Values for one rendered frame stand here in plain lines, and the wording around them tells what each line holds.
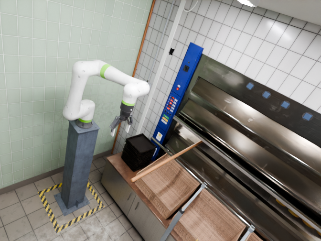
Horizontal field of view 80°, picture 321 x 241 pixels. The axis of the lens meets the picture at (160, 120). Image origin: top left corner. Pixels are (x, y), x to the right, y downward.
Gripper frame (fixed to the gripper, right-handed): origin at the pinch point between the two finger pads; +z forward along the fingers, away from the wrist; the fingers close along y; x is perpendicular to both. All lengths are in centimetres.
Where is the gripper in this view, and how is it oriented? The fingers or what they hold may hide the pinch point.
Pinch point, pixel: (119, 132)
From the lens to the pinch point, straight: 147.8
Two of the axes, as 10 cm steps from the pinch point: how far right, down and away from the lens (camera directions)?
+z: -3.3, 8.2, 4.8
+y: -6.5, 1.7, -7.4
